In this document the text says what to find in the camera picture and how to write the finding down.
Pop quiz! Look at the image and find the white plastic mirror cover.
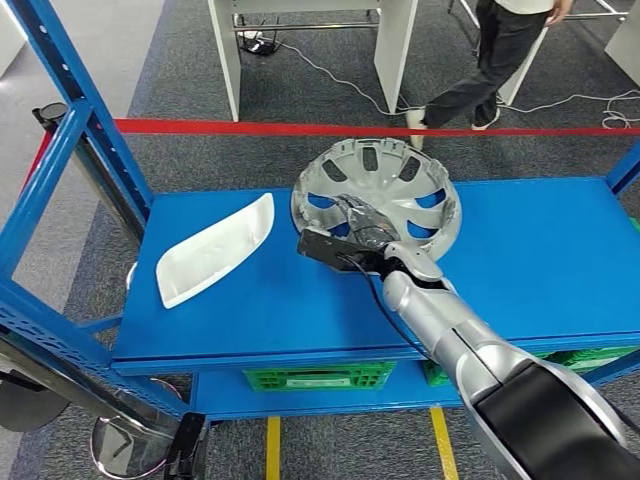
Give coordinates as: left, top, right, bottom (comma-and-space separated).
155, 192, 275, 311

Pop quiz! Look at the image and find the black power strip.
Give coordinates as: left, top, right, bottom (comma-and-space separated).
238, 29, 279, 57

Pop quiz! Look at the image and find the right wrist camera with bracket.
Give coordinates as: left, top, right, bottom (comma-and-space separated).
297, 227, 396, 276

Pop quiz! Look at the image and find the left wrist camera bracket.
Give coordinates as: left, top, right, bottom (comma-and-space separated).
164, 411, 208, 480

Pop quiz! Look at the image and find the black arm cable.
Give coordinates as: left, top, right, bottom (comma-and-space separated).
340, 253, 436, 362

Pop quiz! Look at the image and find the red barrier belt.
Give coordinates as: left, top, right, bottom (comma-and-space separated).
113, 117, 640, 139
22, 130, 54, 193

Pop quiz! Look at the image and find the chrome stanchion post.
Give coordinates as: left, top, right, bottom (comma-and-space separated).
32, 102, 146, 243
0, 334, 183, 480

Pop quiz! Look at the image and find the blue metal shelf rack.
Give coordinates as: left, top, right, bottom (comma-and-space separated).
0, 0, 640, 432

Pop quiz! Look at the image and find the grey plastic wheel hubcap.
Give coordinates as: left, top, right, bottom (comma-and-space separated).
290, 137, 463, 263

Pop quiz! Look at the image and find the yellow floor tape outline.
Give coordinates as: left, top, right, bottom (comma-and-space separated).
265, 407, 460, 480

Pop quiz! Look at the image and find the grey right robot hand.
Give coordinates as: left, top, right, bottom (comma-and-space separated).
334, 193, 401, 252

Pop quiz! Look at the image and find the white desk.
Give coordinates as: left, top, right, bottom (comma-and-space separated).
447, 0, 640, 107
207, 0, 419, 123

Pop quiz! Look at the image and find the black stanchion post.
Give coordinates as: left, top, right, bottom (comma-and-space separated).
0, 370, 71, 433

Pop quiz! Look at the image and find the white floor cable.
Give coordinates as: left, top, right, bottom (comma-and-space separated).
277, 40, 640, 130

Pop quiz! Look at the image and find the person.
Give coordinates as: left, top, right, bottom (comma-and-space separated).
405, 0, 574, 152

